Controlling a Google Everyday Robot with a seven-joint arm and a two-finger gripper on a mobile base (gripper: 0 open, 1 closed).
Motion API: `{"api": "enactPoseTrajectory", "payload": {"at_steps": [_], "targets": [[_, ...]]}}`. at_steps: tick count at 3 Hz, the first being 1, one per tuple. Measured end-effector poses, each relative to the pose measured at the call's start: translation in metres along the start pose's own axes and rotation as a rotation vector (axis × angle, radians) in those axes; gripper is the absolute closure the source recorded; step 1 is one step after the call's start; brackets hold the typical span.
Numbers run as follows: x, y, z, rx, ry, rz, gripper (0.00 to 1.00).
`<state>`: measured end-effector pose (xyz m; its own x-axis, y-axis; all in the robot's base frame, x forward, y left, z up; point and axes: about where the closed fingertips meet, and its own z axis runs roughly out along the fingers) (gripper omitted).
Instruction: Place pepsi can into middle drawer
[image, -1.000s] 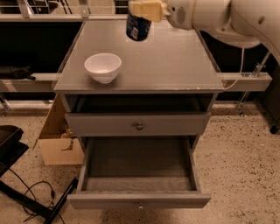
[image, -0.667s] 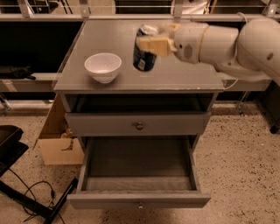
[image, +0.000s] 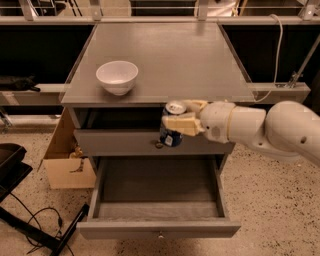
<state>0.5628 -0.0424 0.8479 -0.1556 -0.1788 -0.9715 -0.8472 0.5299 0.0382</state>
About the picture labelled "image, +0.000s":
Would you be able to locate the blue pepsi can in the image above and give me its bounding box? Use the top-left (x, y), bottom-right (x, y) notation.
top-left (160, 100), bottom-right (186, 147)

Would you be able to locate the grey drawer cabinet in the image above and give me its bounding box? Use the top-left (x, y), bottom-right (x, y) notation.
top-left (59, 21), bottom-right (257, 158)

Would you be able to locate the grey upper drawer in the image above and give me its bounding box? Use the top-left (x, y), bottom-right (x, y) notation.
top-left (74, 129), bottom-right (234, 156)

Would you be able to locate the white ceramic bowl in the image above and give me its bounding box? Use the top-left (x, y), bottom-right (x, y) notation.
top-left (96, 61), bottom-right (139, 96)

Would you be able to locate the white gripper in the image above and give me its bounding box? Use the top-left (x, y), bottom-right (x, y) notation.
top-left (162, 99), bottom-right (236, 144)

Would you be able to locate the grey metal rail frame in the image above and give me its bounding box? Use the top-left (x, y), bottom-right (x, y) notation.
top-left (1, 0), bottom-right (319, 106)

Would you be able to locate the black object on rail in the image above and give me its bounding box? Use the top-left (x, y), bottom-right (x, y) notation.
top-left (0, 76), bottom-right (41, 92)

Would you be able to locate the cardboard box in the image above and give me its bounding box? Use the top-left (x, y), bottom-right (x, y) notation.
top-left (43, 109), bottom-right (96, 189)

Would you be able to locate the black floor cable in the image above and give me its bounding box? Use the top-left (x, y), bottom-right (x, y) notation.
top-left (9, 191), bottom-right (76, 256)

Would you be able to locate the black chair base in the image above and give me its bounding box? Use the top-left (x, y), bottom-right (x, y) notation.
top-left (0, 143), bottom-right (90, 256)

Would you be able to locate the open grey middle drawer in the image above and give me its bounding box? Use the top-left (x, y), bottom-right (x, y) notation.
top-left (77, 155), bottom-right (241, 239)

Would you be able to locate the white cable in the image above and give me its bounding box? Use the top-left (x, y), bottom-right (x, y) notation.
top-left (254, 13), bottom-right (285, 104)

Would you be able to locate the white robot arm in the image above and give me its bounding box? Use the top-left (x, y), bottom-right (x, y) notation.
top-left (162, 100), bottom-right (320, 166)

